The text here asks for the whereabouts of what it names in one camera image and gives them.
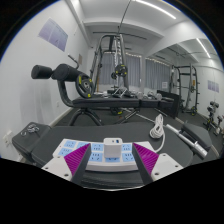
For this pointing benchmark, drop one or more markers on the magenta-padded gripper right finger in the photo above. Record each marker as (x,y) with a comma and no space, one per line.
(148,160)

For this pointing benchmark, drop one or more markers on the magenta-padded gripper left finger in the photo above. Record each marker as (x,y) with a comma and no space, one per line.
(75,161)

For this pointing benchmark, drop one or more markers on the small white charger block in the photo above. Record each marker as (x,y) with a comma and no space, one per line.
(112,148)

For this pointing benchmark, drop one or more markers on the white power strip blue sockets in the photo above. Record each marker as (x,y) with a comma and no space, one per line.
(98,156)

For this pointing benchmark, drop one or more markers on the black padded weight bench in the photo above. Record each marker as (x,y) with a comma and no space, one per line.
(133,131)

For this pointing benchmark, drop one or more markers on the silver barbell bar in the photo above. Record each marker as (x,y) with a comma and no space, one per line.
(186,141)

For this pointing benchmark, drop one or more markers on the metal key bunch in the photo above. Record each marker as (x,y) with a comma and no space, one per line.
(30,129)

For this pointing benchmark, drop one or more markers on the group of floor dumbbells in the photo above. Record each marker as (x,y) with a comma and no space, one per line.
(150,95)

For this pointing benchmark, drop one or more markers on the black bench with roller pads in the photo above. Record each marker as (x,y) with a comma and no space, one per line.
(106,101)

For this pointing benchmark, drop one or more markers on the black yellow weight plate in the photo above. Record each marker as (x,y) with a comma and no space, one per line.
(84,85)

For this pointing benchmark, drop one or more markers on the black exercise machine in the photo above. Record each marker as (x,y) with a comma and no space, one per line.
(213,116)

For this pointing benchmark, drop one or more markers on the black power rack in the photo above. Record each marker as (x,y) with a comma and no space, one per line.
(191,86)

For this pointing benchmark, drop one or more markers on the grey window curtain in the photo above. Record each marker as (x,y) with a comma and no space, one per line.
(133,70)

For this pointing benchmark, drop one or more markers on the weight plate on rack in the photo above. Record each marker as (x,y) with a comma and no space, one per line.
(120,70)

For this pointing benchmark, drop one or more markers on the grey smith machine rack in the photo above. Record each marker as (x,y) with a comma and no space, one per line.
(120,53)

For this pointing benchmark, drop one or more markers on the long ceiling light strip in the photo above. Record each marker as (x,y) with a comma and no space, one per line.
(203,48)
(156,8)

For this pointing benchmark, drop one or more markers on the white wall outlet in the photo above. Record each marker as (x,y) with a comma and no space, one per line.
(8,138)

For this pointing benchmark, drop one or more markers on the small purple wall poster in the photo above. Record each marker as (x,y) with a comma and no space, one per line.
(213,86)

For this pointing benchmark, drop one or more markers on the small brown wall board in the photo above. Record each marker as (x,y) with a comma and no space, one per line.
(80,59)

